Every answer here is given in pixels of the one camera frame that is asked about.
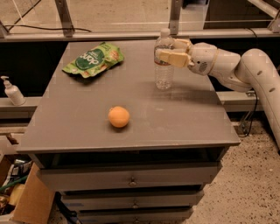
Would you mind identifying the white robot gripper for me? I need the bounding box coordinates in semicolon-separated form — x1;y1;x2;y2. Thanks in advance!
155;38;218;75

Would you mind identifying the clear plastic water bottle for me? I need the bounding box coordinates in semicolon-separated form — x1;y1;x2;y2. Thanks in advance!
154;28;174;90

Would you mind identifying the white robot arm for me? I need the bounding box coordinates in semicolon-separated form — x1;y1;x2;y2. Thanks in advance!
155;39;280;146

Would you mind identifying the white pump dispenser bottle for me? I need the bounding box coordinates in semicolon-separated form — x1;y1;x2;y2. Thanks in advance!
1;76;25;106

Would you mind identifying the green snack bag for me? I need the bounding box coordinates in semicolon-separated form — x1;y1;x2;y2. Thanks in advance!
62;42;124;78

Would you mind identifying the orange fruit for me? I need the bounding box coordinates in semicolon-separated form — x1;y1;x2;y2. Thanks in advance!
108;106;130;128

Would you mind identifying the grey drawer cabinet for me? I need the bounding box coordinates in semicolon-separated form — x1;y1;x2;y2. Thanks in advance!
19;40;239;224

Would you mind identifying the brown cardboard box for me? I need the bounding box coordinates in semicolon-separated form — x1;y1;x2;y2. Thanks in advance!
0;156;54;224

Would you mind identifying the black cable at right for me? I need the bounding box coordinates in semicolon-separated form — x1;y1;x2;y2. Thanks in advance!
238;90;261;138

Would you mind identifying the metal frame rail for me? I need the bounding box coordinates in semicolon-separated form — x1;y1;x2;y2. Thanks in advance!
0;0;279;42

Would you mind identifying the black cable on floor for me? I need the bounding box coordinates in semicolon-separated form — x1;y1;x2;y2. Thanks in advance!
3;24;93;33

